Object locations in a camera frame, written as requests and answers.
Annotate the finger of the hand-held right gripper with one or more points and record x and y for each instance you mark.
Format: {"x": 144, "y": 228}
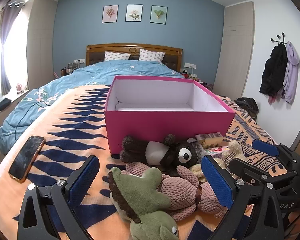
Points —
{"x": 265, "y": 147}
{"x": 242, "y": 166}

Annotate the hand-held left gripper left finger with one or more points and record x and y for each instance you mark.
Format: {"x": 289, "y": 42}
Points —
{"x": 85, "y": 180}

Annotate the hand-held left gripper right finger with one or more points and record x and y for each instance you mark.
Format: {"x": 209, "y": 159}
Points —
{"x": 216, "y": 182}

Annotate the beige plush bear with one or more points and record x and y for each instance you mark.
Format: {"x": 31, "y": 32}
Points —
{"x": 233, "y": 148}

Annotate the pink floral box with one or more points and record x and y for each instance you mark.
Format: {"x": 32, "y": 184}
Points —
{"x": 216, "y": 151}

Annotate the pink knitted plush toy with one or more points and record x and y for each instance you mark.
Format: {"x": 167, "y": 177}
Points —
{"x": 182, "y": 195}

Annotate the yellow carton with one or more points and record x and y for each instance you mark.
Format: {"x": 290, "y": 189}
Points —
{"x": 210, "y": 140}

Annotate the brown koala plush toy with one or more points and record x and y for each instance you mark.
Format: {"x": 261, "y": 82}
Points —
{"x": 175, "y": 152}

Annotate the green dinosaur plush toy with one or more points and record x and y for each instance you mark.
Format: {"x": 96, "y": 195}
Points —
{"x": 140, "y": 192}

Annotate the black smartphone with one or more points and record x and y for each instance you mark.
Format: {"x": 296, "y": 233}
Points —
{"x": 26, "y": 158}

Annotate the pink cardboard box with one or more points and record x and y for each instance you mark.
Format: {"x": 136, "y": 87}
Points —
{"x": 165, "y": 125}

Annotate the dark backpack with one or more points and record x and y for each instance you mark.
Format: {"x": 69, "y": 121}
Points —
{"x": 247, "y": 103}

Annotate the orange patterned blanket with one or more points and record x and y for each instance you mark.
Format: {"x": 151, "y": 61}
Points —
{"x": 77, "y": 120}

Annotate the black jacket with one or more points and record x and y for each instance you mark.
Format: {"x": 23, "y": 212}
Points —
{"x": 273, "y": 72}

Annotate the purple jacket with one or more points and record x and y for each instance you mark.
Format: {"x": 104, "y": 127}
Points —
{"x": 291, "y": 72}

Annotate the bedside small clutter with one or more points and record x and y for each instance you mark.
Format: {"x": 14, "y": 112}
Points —
{"x": 193, "y": 76}

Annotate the beige wardrobe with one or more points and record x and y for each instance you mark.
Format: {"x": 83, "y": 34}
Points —
{"x": 42, "y": 45}
{"x": 236, "y": 50}

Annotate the blue floral duvet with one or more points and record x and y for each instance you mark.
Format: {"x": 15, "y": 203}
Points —
{"x": 90, "y": 72}

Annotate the black folded cloth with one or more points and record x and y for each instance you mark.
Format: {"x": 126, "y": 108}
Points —
{"x": 3, "y": 104}

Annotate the bedside shelf with bottles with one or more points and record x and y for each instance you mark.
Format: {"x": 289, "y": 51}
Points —
{"x": 71, "y": 68}

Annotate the pink flower ornament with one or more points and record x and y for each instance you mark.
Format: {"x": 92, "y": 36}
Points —
{"x": 21, "y": 87}

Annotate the white patterned pillow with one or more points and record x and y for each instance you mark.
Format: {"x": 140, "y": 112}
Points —
{"x": 116, "y": 55}
{"x": 151, "y": 55}

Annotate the wooden headboard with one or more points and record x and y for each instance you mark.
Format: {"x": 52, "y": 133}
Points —
{"x": 130, "y": 47}

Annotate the grey curtain panel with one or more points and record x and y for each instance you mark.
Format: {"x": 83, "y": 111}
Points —
{"x": 7, "y": 42}

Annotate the framed pink flower picture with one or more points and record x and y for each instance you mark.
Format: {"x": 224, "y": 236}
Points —
{"x": 110, "y": 13}

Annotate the framed green leaf picture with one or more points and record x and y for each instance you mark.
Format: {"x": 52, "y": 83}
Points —
{"x": 158, "y": 14}

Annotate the framed white flower picture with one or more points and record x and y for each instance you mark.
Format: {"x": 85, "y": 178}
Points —
{"x": 134, "y": 13}

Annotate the black wall hook rack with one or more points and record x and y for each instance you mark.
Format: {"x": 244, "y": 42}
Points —
{"x": 278, "y": 39}

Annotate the white wall socket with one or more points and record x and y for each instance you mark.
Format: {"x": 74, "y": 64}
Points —
{"x": 190, "y": 65}
{"x": 79, "y": 61}

